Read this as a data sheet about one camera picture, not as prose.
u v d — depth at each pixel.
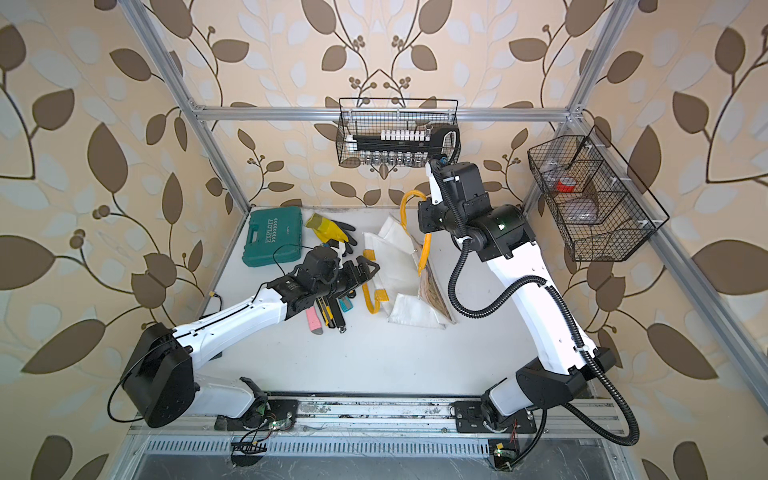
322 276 0.64
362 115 0.91
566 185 0.81
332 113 0.91
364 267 0.74
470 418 0.74
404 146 0.85
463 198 0.44
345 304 0.93
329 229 1.12
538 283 0.40
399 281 0.91
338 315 0.91
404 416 0.75
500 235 0.41
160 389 0.41
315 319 0.91
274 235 1.06
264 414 0.69
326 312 0.91
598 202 0.75
